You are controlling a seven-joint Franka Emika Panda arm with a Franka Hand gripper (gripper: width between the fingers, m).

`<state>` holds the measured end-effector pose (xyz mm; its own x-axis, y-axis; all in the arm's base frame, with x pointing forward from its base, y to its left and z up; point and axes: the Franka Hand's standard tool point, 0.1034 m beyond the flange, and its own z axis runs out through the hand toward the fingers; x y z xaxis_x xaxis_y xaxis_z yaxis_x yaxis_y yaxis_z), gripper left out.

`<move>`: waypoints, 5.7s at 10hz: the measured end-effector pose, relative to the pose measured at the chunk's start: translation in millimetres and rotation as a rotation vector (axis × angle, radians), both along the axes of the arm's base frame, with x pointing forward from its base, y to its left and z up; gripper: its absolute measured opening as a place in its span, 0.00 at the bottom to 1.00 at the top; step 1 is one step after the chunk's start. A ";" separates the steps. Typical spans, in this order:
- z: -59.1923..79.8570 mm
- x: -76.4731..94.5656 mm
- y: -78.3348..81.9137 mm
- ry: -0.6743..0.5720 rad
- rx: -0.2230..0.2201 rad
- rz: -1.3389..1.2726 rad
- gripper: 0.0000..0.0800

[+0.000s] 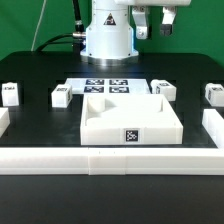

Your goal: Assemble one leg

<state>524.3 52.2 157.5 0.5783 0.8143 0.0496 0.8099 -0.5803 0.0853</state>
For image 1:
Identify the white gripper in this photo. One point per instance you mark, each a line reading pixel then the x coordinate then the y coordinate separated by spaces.
pixel 140 14

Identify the white square tabletop part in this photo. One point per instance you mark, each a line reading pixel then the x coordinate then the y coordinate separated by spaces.
pixel 129 119

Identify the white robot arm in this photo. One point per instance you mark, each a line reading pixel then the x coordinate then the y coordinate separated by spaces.
pixel 115 24

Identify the white fiducial marker sheet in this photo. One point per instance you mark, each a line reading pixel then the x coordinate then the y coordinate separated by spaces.
pixel 108 86

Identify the white right fence piece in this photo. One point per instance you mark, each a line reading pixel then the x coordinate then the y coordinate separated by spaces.
pixel 213 123

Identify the white fence piece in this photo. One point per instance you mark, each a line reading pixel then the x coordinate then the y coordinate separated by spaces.
pixel 213 123
pixel 4 120

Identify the white front fence bar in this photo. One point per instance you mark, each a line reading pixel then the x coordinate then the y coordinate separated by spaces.
pixel 111 161

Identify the white left fence piece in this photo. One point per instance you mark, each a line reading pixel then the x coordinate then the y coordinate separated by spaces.
pixel 4 120

